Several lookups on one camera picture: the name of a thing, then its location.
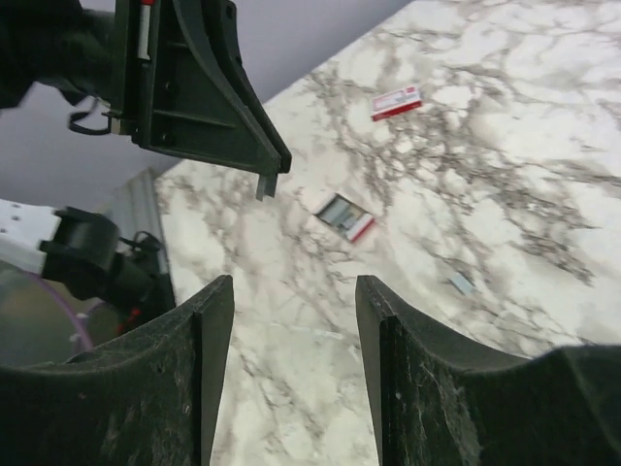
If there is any red white staple box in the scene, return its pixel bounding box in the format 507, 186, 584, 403
371, 85, 422, 121

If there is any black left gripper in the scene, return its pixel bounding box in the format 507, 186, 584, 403
1, 1, 292, 175

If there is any staple strip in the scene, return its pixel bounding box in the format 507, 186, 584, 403
449, 272, 474, 295

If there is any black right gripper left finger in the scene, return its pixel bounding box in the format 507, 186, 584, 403
1, 275, 235, 465

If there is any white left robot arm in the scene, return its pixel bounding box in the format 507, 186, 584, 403
1, 1, 292, 316

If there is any small staple piece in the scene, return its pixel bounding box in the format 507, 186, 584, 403
255, 174, 278, 201

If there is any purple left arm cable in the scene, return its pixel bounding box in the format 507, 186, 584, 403
28, 274, 106, 350

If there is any staple box tray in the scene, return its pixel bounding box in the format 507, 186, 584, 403
314, 193, 376, 244

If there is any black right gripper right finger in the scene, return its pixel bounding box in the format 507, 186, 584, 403
355, 276, 620, 466

